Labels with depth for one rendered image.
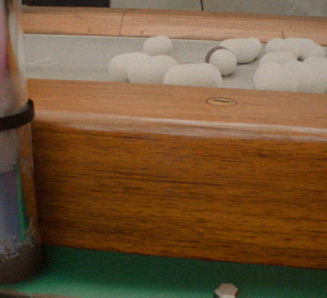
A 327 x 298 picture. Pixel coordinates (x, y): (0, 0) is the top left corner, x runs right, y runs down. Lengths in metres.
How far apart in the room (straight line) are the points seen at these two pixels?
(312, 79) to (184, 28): 0.26
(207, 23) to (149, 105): 0.36
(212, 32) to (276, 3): 1.96
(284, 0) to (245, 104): 2.30
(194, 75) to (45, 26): 0.32
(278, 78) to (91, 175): 0.13
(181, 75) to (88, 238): 0.12
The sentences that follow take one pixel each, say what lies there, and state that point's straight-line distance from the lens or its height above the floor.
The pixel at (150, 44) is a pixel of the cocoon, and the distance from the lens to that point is 0.37.
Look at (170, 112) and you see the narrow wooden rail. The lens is 0.15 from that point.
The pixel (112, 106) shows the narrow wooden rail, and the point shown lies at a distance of 0.16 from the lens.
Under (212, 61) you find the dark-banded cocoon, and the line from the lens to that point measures 0.32.
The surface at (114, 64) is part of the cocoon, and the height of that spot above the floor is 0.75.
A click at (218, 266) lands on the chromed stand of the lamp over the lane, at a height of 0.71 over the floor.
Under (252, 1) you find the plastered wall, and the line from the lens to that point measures 2.43.
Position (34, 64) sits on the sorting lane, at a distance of 0.36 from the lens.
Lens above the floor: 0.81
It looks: 20 degrees down
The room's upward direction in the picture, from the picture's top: 1 degrees clockwise
